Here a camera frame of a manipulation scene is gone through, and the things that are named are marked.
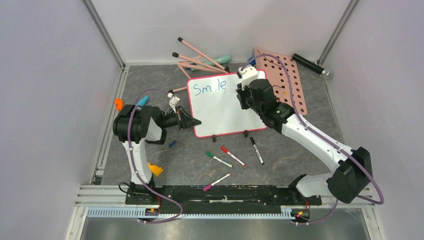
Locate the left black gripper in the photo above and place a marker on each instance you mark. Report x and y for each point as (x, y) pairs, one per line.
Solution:
(184, 120)

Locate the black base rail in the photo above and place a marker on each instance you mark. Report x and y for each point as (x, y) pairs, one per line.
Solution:
(220, 199)

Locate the blue toy car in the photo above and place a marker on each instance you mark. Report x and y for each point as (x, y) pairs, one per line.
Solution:
(252, 62)

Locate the orange clip left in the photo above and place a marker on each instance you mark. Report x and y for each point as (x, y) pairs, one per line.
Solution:
(119, 104)

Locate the green marker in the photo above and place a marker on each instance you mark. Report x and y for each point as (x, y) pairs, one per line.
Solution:
(218, 159)

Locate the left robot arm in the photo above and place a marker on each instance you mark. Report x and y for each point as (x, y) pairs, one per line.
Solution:
(136, 126)

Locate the large blue marker toy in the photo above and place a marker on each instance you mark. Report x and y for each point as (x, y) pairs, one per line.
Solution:
(142, 102)

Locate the red marker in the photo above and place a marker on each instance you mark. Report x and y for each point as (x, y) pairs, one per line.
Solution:
(232, 155)

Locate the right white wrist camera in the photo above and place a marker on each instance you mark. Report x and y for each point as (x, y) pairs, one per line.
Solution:
(248, 75)

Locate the mint green tube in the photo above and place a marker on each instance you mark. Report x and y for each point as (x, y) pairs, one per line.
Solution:
(224, 59)

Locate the purple marker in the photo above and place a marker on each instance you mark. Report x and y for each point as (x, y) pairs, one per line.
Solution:
(208, 187)

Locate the pink folding stand legs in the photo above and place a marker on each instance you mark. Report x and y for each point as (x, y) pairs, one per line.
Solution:
(186, 63)

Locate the black flashlight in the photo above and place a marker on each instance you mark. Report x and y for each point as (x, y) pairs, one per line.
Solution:
(324, 72)

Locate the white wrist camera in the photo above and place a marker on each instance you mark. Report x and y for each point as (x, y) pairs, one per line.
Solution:
(173, 101)
(248, 75)

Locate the black marker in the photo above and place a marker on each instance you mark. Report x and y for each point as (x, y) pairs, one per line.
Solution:
(257, 151)

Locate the pink framed whiteboard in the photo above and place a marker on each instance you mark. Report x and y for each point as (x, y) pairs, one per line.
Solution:
(213, 100)

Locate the pink perforated board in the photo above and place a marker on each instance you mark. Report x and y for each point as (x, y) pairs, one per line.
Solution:
(286, 87)

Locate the yellow orange block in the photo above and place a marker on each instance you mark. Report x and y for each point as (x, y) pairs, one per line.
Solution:
(156, 170)

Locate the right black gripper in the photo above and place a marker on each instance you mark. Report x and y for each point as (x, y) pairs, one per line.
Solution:
(243, 100)

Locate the blue marker cap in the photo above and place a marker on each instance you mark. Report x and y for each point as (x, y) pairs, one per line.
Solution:
(173, 143)

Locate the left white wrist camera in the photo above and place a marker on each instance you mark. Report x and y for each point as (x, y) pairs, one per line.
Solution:
(173, 101)

